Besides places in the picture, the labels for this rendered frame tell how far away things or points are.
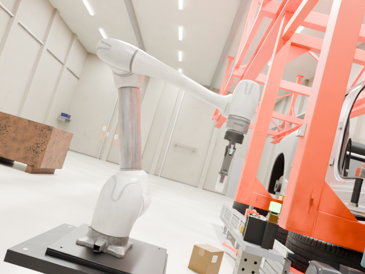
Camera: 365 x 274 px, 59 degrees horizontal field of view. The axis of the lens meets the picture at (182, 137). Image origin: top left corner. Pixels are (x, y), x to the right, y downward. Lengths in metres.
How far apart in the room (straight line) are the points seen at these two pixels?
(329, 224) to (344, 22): 1.25
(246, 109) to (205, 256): 1.51
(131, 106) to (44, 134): 4.07
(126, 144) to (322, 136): 1.21
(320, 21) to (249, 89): 4.08
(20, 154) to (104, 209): 4.43
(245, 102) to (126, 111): 0.53
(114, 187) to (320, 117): 1.36
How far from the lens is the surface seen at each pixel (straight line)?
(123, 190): 1.22
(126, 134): 1.44
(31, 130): 5.56
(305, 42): 4.47
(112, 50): 1.37
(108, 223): 1.23
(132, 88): 1.48
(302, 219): 2.06
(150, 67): 1.32
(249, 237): 1.59
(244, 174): 3.93
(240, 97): 1.25
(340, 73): 2.24
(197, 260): 2.55
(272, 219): 1.50
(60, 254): 1.18
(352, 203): 1.86
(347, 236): 2.18
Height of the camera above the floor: 0.67
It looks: 6 degrees up
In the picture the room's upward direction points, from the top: 16 degrees clockwise
